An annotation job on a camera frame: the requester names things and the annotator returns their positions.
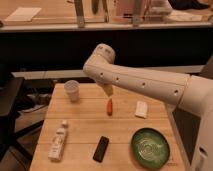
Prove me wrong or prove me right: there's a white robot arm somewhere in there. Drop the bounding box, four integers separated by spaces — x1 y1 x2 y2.
83 44 213 171

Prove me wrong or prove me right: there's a white folded napkin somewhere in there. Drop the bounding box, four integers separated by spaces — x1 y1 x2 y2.
135 101 148 118

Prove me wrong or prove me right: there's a black remote control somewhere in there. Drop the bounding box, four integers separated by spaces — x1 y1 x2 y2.
93 136 109 162

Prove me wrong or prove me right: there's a white paper sheet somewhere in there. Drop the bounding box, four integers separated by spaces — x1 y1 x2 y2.
6 7 41 22

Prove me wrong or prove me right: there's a white lotion bottle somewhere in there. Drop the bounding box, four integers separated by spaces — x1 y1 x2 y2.
48 120 68 162

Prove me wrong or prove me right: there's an orange carrot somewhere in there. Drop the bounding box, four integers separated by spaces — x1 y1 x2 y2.
107 98 113 116

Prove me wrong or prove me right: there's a green ceramic bowl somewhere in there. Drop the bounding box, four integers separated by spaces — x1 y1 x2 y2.
131 128 170 170

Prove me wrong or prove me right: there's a black chair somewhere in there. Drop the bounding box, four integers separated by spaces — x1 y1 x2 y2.
0 77 44 161

